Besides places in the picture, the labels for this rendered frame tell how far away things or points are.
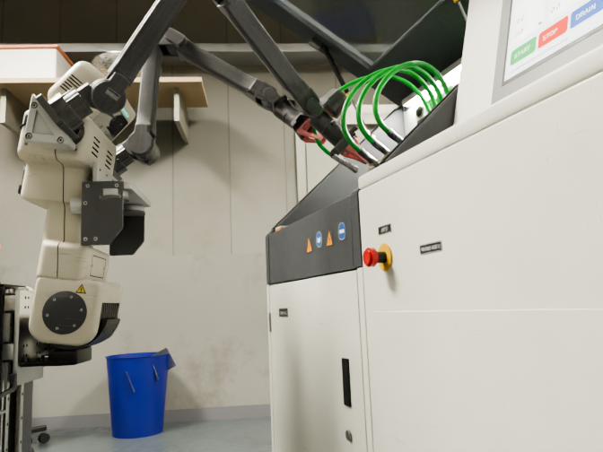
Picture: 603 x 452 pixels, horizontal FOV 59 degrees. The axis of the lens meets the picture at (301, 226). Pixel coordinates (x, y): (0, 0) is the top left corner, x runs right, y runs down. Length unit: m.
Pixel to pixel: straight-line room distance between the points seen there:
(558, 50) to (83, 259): 1.13
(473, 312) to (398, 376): 0.25
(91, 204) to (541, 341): 1.07
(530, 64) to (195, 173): 3.02
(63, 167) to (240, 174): 2.44
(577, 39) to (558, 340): 0.56
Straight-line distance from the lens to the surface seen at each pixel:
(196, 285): 3.73
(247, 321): 3.71
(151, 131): 1.77
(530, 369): 0.73
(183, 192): 3.84
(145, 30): 1.38
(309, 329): 1.39
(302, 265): 1.42
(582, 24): 1.07
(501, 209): 0.75
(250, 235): 3.76
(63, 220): 1.49
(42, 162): 1.52
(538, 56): 1.12
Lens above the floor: 0.72
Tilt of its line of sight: 9 degrees up
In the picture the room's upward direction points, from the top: 2 degrees counter-clockwise
